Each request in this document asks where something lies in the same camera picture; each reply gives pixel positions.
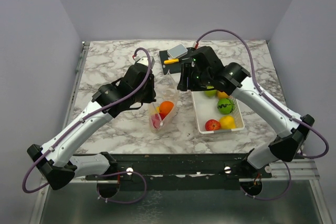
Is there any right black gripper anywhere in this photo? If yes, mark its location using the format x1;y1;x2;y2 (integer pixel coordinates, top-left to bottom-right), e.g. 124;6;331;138
177;62;212;91

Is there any green toy pear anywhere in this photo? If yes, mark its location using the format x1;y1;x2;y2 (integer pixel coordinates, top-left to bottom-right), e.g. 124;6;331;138
204;90;217;97

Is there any orange toy fruit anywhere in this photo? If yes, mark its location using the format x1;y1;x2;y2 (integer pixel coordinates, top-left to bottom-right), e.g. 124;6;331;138
159;101;174;115

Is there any clear zip top bag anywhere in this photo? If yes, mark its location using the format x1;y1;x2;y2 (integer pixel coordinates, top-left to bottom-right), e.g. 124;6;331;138
148;71;179;133

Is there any orange toy pepper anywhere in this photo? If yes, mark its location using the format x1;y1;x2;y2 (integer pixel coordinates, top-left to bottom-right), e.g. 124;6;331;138
217;91;229;99

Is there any green toy fruit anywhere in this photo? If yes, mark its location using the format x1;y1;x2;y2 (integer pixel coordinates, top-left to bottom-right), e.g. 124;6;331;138
217;98;235;115

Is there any red toy apple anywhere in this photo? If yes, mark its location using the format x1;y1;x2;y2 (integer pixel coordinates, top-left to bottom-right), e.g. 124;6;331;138
151;113;166;129

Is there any yellow toy pear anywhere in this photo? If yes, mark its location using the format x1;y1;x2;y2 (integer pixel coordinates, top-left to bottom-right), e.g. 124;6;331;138
219;115;236;130

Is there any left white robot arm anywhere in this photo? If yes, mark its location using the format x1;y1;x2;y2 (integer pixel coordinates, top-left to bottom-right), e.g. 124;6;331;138
27;62;155;190

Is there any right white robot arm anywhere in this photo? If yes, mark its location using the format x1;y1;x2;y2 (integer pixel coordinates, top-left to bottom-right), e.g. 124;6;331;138
177;46;314;177

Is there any black cutting board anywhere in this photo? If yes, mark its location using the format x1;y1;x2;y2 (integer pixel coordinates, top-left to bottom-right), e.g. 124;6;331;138
159;47;194;75

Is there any white perforated plastic basket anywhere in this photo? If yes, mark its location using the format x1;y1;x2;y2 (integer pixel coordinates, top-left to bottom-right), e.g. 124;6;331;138
192;90;245;134

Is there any grey white rectangular box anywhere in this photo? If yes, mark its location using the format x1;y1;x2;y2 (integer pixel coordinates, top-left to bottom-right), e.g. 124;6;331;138
167;44;188;59

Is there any yellow handled knife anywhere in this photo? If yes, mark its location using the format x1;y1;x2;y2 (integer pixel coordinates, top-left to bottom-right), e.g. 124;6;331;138
164;58;188;65

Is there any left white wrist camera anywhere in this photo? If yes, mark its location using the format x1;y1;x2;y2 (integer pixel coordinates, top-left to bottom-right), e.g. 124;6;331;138
133;56;155;69

